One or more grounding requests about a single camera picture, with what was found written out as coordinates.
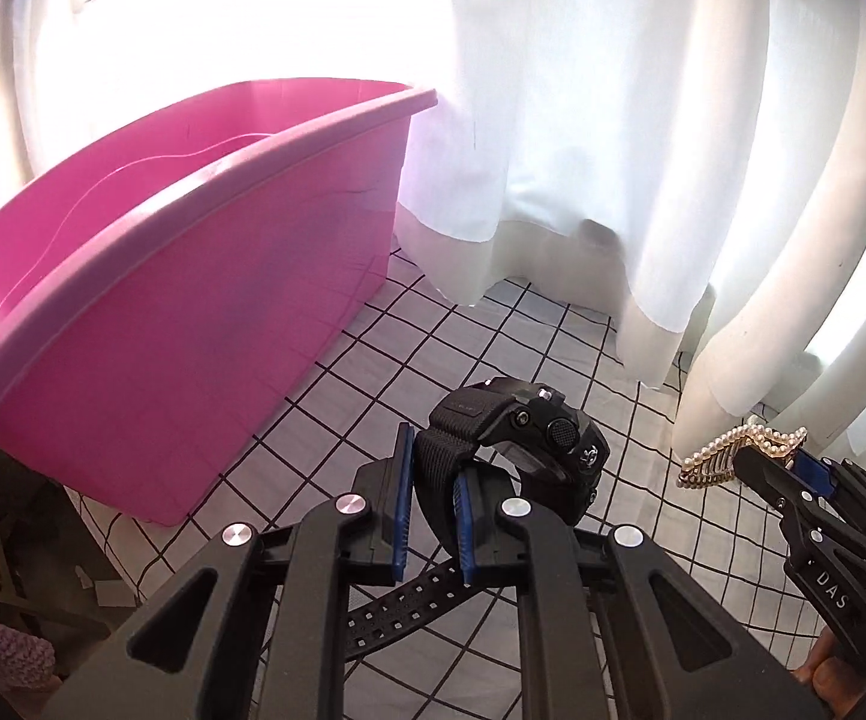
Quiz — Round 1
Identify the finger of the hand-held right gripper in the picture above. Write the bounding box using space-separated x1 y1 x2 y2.
733 448 831 541
793 450 866 567

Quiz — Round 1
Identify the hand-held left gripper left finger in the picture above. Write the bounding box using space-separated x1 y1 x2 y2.
58 420 415 720

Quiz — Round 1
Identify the white curtain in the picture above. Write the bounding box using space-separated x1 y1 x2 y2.
0 0 866 466

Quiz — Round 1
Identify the black grid white tablecloth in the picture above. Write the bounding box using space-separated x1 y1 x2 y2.
65 247 866 720

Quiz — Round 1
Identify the black wrist watch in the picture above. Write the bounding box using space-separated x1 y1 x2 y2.
343 377 610 662

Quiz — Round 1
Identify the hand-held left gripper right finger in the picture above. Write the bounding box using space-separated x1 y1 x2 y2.
452 465 828 720

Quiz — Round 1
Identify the pink plastic basin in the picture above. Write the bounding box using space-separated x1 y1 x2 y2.
0 79 440 527

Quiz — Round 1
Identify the person's right hand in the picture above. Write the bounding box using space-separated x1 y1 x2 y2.
793 626 866 720

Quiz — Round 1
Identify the pearl hair clip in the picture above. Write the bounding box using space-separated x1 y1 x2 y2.
676 424 809 492

